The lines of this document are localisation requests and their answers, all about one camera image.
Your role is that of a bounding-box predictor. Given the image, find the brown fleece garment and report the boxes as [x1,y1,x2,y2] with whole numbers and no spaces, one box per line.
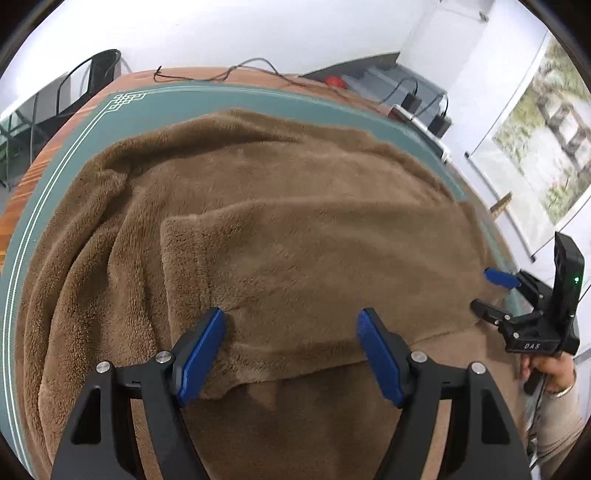
[15,108,525,480]

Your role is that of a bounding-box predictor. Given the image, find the person's right hand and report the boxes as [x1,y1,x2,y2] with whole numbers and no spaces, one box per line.
[520,352,576,394]

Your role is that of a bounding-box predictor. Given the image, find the hanging scroll painting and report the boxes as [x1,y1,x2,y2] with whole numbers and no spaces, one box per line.
[469,38,590,257]

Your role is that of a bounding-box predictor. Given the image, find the white power strip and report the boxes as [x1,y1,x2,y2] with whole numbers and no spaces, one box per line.
[388,104,452,164]

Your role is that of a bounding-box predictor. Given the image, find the black power adapter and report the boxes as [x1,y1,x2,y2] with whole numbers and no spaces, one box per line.
[401,92,422,114]
[428,114,452,138]

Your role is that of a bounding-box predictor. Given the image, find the grey stairs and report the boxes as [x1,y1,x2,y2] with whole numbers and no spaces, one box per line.
[304,53,447,106]

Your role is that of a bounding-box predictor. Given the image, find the red ball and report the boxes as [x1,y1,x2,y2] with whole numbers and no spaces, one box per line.
[324,76,348,90]

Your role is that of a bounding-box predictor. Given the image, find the green table mat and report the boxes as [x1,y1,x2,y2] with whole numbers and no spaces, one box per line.
[0,81,518,467]

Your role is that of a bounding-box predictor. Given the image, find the black metal chair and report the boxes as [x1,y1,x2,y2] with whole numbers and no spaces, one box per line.
[32,49,122,139]

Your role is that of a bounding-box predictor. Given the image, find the black cable on table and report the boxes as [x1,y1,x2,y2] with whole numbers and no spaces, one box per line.
[153,57,385,105]

